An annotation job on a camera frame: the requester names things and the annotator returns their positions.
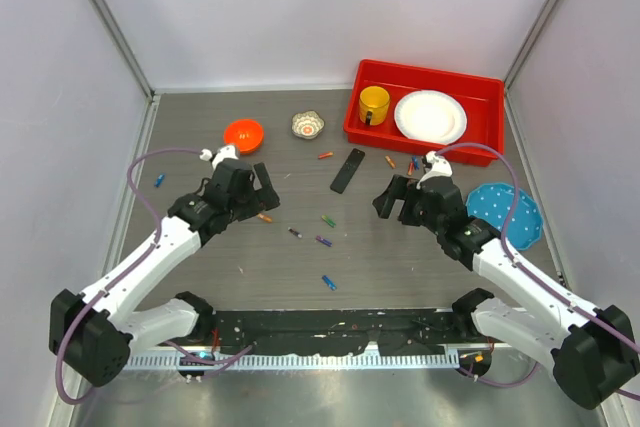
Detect black remote control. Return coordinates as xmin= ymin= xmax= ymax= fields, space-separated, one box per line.
xmin=330 ymin=148 xmax=365 ymax=194

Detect green battery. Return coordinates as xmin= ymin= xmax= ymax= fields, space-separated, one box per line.
xmin=321 ymin=215 xmax=336 ymax=228

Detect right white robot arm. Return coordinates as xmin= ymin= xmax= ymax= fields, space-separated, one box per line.
xmin=372 ymin=175 xmax=639 ymax=410

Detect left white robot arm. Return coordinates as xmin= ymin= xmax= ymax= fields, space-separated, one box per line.
xmin=49 ymin=158 xmax=280 ymax=387

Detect orange battery near left gripper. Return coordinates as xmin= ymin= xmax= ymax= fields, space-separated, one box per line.
xmin=257 ymin=213 xmax=273 ymax=223

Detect orange battery near bin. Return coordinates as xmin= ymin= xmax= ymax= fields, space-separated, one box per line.
xmin=385 ymin=155 xmax=396 ymax=169

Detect orange bowl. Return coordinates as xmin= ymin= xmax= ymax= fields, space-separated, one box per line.
xmin=223 ymin=119 xmax=264 ymax=155

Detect black battery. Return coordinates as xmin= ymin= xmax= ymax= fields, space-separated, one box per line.
xmin=287 ymin=227 xmax=303 ymax=239

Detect blue polka dot plate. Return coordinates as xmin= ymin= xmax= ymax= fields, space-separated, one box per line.
xmin=466 ymin=182 xmax=543 ymax=251

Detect small patterned bowl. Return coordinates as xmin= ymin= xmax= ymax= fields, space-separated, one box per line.
xmin=291 ymin=110 xmax=325 ymax=140

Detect purple battery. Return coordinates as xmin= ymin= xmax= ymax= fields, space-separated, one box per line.
xmin=315 ymin=235 xmax=333 ymax=247

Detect blue battery far left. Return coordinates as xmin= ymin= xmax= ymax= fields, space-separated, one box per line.
xmin=154 ymin=174 xmax=165 ymax=188

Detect white paper plate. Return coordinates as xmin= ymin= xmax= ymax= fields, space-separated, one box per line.
xmin=394 ymin=90 xmax=467 ymax=145

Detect yellow mug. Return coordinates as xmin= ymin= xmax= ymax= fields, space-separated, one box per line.
xmin=359 ymin=85 xmax=391 ymax=126

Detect blue battery near front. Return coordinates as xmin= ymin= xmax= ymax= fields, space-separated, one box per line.
xmin=322 ymin=275 xmax=337 ymax=291

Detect red plastic bin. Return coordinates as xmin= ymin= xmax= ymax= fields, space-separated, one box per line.
xmin=343 ymin=59 xmax=505 ymax=155

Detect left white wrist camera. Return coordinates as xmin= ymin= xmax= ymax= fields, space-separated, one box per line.
xmin=199 ymin=144 xmax=239 ymax=171

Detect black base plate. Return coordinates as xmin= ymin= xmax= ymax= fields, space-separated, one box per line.
xmin=154 ymin=307 xmax=514 ymax=356

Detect white slotted cable duct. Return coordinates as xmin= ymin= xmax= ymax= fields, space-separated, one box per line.
xmin=124 ymin=346 xmax=459 ymax=372

